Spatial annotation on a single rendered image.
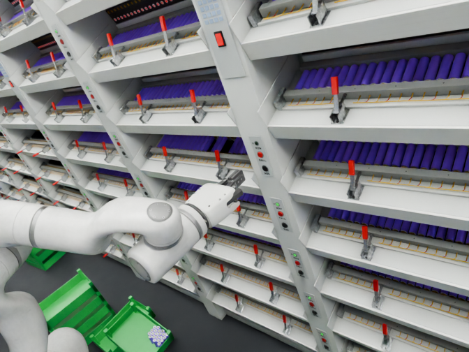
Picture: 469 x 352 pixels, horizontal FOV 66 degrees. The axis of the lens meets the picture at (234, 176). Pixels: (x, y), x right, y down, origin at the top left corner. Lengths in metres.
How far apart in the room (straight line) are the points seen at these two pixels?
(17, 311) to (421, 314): 1.03
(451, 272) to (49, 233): 0.87
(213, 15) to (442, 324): 0.94
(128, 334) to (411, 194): 1.69
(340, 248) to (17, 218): 0.79
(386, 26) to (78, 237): 0.67
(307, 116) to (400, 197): 0.27
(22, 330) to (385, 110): 0.98
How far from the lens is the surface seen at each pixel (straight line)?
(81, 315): 2.30
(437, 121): 0.73
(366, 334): 1.37
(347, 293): 1.22
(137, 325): 2.19
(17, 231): 0.85
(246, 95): 0.87
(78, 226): 0.79
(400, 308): 1.17
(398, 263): 1.01
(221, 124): 0.99
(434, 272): 0.99
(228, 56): 0.85
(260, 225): 1.21
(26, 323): 1.10
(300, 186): 0.97
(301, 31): 0.74
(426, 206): 0.85
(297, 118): 0.85
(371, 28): 0.69
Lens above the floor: 1.50
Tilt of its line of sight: 29 degrees down
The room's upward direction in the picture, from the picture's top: 22 degrees counter-clockwise
